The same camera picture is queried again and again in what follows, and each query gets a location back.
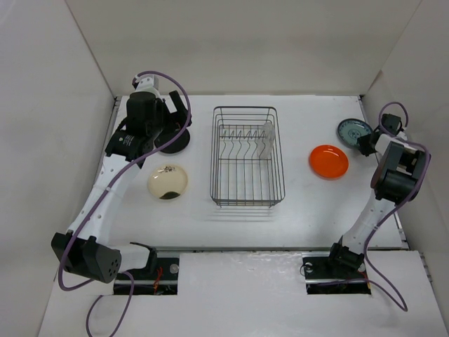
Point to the clear glass plate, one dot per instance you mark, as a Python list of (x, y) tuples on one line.
[(265, 140)]

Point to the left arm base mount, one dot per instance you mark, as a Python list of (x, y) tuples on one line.
[(163, 281)]

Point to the grey wire dish rack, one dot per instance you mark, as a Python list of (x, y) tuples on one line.
[(237, 176)]

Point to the orange round plate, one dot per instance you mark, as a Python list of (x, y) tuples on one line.
[(328, 161)]

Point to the cream plate with flower pattern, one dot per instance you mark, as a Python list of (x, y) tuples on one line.
[(167, 182)]

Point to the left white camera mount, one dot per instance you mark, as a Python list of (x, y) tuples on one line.
[(146, 83)]

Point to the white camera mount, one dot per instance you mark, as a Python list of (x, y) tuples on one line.
[(146, 83), (401, 136)]

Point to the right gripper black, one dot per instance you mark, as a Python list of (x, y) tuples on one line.
[(364, 147)]

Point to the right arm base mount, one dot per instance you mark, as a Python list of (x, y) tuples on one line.
[(323, 277)]

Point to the blue patterned ceramic plate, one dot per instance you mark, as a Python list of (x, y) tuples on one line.
[(350, 130)]

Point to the black round plate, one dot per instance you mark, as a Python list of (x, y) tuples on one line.
[(176, 146)]

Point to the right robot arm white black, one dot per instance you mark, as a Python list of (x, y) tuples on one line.
[(396, 181)]

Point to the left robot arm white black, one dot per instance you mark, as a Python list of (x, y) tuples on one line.
[(84, 249)]

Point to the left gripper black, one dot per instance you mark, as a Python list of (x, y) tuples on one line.
[(181, 112)]

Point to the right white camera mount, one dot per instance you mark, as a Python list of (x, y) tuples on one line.
[(401, 136)]

